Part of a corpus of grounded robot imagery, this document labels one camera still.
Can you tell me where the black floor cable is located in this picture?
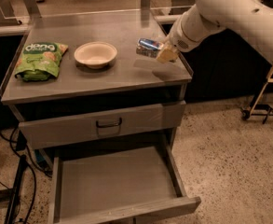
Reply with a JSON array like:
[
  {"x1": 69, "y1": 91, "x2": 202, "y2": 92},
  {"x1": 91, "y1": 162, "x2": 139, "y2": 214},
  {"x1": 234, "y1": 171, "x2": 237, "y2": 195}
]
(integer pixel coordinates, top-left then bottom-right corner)
[{"x1": 0, "y1": 126, "x2": 53, "y2": 224}]

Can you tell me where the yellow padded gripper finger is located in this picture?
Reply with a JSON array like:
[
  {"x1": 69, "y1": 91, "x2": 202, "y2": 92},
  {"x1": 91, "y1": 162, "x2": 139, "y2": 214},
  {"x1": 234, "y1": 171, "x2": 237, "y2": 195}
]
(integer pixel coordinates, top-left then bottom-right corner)
[{"x1": 157, "y1": 43, "x2": 179, "y2": 63}]

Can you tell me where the closed top drawer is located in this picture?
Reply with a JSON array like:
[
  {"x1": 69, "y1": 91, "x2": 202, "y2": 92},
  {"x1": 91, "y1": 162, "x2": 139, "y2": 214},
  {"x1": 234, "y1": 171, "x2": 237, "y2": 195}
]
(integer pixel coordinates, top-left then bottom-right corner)
[{"x1": 20, "y1": 101, "x2": 185, "y2": 149}]

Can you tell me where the black metal stand leg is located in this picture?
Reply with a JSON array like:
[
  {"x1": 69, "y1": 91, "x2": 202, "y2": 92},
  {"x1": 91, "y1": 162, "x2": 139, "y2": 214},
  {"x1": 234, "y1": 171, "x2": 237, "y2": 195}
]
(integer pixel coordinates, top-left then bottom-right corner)
[{"x1": 4, "y1": 155, "x2": 27, "y2": 224}]

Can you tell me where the grey horizontal rail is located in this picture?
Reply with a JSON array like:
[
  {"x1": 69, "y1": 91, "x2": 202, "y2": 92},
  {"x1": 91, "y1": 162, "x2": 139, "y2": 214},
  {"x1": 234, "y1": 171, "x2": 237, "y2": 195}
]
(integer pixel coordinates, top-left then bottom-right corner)
[{"x1": 155, "y1": 15, "x2": 180, "y2": 24}]

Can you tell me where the green chips bag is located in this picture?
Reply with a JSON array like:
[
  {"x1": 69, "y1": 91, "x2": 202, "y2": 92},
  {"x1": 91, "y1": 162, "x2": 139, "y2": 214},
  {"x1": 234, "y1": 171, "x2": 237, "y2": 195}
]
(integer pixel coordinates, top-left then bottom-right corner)
[{"x1": 14, "y1": 42, "x2": 68, "y2": 81}]

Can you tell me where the silver blue redbull can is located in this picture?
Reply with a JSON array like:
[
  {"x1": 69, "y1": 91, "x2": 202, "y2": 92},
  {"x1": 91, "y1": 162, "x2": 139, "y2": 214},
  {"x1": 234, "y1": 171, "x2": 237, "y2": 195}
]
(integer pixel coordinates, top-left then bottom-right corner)
[{"x1": 136, "y1": 38, "x2": 164, "y2": 58}]

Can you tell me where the grey drawer cabinet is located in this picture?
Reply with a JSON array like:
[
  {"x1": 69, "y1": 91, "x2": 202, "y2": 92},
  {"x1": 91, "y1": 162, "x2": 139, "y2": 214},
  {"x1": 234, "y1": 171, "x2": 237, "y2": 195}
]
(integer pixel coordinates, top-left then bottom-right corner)
[{"x1": 0, "y1": 8, "x2": 202, "y2": 224}]

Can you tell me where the black drawer handle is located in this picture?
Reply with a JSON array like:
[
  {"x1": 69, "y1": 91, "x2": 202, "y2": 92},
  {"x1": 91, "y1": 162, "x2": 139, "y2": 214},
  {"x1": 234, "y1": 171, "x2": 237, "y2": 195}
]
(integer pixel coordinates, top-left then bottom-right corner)
[{"x1": 96, "y1": 118, "x2": 122, "y2": 129}]

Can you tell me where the yellow metal cart frame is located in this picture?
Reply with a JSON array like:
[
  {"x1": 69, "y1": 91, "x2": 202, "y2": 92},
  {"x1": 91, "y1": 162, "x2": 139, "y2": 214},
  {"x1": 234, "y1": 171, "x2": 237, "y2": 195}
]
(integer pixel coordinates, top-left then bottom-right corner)
[{"x1": 240, "y1": 66, "x2": 273, "y2": 124}]

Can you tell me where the open middle drawer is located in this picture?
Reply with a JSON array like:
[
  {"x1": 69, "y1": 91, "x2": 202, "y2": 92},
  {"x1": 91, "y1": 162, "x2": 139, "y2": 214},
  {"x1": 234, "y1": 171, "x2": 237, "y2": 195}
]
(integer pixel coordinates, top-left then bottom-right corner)
[{"x1": 48, "y1": 134, "x2": 201, "y2": 224}]

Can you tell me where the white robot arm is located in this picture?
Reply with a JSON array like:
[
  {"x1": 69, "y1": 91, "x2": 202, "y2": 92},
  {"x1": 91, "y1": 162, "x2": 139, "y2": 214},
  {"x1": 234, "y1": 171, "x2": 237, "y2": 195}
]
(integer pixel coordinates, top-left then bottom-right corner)
[{"x1": 157, "y1": 0, "x2": 273, "y2": 66}]

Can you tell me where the white paper bowl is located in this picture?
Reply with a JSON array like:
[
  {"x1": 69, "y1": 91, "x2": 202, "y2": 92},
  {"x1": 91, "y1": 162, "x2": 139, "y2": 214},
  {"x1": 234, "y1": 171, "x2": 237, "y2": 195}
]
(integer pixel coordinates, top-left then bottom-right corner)
[{"x1": 74, "y1": 42, "x2": 117, "y2": 69}]

